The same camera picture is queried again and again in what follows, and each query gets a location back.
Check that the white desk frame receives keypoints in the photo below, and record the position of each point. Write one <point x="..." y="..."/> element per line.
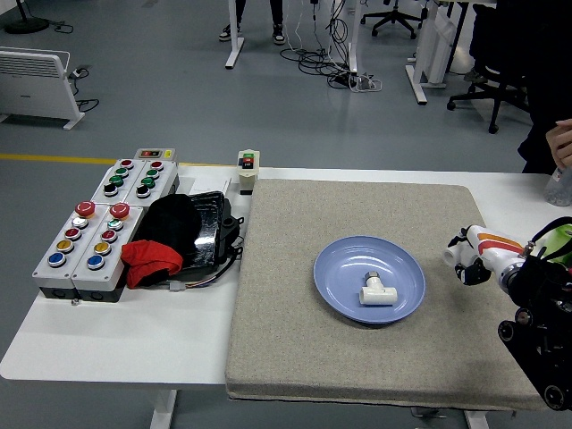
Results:
<point x="433" y="49"/>

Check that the white paper sheet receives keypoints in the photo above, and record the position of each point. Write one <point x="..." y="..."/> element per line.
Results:
<point x="207" y="182"/>

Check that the four-button control box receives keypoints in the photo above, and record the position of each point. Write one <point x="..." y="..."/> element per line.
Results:
<point x="103" y="181"/>
<point x="163" y="179"/>

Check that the small black office chair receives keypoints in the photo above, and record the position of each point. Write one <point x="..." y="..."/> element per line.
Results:
<point x="395" y="18"/>

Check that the grey flat switch box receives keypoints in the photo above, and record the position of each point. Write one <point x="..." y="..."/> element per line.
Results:
<point x="155" y="153"/>

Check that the white tee pipe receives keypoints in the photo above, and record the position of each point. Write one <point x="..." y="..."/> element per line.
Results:
<point x="377" y="295"/>

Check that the beige start-stop switch box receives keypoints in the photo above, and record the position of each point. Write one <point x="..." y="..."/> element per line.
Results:
<point x="247" y="176"/>

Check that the white table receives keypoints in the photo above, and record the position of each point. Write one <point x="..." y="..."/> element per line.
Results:
<point x="134" y="339"/>

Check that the grey-brown mat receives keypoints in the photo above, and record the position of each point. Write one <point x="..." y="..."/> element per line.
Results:
<point x="286" y="339"/>

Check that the black round stand base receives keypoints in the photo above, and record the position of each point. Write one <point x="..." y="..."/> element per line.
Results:
<point x="27" y="26"/>

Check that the white panel heater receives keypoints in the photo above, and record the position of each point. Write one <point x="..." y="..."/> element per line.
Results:
<point x="31" y="85"/>

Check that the blue plate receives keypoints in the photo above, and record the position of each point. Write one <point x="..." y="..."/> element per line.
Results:
<point x="348" y="272"/>

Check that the person's hand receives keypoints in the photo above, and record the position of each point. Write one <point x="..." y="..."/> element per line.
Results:
<point x="562" y="143"/>

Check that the large black office chair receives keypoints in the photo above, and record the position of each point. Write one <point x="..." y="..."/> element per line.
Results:
<point x="496" y="44"/>

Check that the standing person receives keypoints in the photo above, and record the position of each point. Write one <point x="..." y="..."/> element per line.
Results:
<point x="278" y="18"/>

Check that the green tape roll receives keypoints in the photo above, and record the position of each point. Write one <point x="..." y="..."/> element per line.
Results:
<point x="556" y="243"/>

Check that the five-button control box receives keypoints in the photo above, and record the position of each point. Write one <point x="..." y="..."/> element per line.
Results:
<point x="51" y="272"/>
<point x="111" y="268"/>

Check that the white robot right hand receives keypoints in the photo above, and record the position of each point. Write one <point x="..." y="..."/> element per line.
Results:
<point x="491" y="248"/>

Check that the black cloth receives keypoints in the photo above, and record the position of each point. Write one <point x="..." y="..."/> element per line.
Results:
<point x="172" y="223"/>

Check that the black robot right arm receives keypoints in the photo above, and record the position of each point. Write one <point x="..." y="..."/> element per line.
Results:
<point x="545" y="313"/>

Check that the white desk leg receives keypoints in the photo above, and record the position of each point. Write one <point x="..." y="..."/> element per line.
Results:
<point x="234" y="40"/>

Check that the red cloth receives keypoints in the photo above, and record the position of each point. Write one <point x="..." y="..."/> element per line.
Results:
<point x="149" y="259"/>

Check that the clear plastic bottle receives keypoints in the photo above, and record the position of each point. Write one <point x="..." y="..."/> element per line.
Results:
<point x="558" y="187"/>

